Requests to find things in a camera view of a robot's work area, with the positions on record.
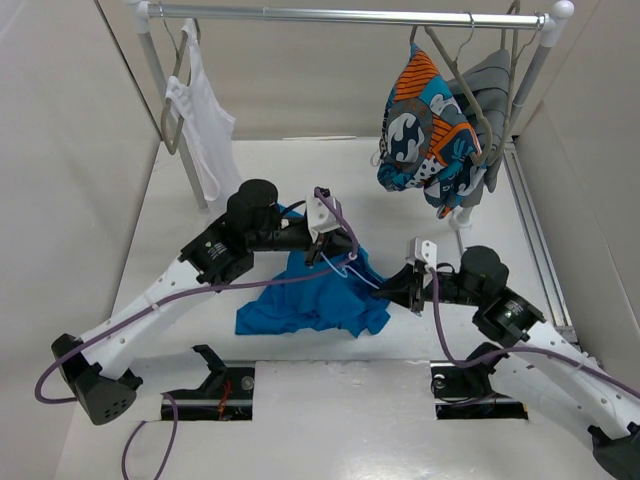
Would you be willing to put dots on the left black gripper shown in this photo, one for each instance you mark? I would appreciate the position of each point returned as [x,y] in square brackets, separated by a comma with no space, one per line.
[331,243]

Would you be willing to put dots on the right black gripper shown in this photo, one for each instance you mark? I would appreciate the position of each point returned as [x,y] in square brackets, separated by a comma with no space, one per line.
[406,286]

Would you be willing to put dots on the light blue wire hanger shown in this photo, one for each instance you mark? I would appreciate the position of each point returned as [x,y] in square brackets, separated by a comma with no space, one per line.
[347,270]

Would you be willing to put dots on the blue t shirt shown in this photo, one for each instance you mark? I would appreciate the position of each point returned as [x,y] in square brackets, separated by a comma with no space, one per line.
[318,299]

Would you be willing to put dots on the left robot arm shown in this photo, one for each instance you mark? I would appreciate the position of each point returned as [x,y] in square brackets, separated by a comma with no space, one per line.
[105,368]

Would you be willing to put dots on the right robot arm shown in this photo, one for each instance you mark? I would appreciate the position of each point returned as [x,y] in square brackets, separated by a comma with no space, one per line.
[524,357]

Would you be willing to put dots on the colourful patterned shirt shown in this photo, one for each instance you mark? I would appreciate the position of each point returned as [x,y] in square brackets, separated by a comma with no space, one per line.
[427,143]

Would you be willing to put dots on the grey hanger with tank top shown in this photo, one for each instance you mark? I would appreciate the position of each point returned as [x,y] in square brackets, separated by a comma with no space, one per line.
[170,125]

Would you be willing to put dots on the grey shirt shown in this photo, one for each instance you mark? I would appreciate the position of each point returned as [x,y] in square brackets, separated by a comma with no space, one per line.
[489,82]

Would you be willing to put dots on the grey hanger with patterned shirt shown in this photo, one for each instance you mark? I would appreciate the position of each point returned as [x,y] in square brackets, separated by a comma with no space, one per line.
[465,90]

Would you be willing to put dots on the white tank top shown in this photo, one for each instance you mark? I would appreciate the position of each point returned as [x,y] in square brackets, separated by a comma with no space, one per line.
[207,128]

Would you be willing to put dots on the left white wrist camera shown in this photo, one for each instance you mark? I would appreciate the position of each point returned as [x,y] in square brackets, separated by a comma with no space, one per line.
[320,220]

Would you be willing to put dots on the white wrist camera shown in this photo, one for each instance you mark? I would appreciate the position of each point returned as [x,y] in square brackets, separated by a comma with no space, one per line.
[421,254]
[320,220]

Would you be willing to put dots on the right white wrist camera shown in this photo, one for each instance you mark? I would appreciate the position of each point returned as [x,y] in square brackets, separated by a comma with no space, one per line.
[421,254]

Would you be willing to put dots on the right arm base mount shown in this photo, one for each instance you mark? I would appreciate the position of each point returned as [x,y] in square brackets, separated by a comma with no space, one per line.
[466,393]

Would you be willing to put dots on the aluminium rail on right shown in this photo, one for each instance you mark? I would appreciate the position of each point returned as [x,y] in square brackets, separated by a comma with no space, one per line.
[554,300]

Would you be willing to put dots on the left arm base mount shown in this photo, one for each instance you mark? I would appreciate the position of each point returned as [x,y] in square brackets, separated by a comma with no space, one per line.
[225,395]

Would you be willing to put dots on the white clothes rack frame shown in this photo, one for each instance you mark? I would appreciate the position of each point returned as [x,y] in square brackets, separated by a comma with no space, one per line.
[548,25]

